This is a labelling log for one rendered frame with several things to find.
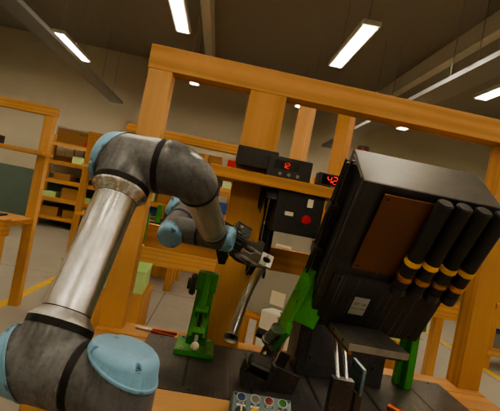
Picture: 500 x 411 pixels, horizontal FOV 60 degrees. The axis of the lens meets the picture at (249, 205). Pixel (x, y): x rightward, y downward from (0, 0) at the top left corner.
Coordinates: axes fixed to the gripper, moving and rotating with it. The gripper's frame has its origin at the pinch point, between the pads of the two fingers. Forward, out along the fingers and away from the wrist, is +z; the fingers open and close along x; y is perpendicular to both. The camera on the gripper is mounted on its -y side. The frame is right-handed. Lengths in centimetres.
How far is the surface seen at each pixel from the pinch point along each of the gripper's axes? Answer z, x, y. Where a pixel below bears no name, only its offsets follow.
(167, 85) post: -60, 42, 12
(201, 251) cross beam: -17.7, 17.2, -29.5
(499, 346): 378, 302, -218
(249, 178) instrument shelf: -17.1, 22.7, 9.1
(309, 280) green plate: 12.0, -8.9, 12.2
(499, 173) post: 66, 66, 43
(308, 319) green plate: 18.0, -14.5, 4.0
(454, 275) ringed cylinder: 38, -9, 40
